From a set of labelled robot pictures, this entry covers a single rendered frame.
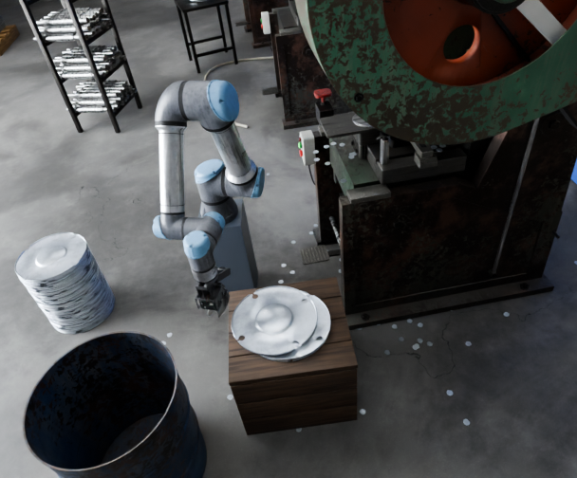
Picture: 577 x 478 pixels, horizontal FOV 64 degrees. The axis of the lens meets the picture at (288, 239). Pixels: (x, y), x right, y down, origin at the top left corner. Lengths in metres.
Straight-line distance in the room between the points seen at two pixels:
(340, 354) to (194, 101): 0.88
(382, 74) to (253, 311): 0.88
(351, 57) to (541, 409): 1.37
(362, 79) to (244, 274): 1.13
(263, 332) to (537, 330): 1.13
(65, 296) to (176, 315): 0.46
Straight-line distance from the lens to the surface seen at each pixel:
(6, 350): 2.44
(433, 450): 1.76
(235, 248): 1.91
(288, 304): 1.61
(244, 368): 1.51
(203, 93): 1.41
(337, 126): 1.71
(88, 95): 3.87
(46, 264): 2.15
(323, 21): 1.08
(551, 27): 1.35
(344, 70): 1.13
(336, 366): 1.48
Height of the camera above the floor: 1.60
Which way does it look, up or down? 42 degrees down
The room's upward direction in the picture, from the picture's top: 8 degrees counter-clockwise
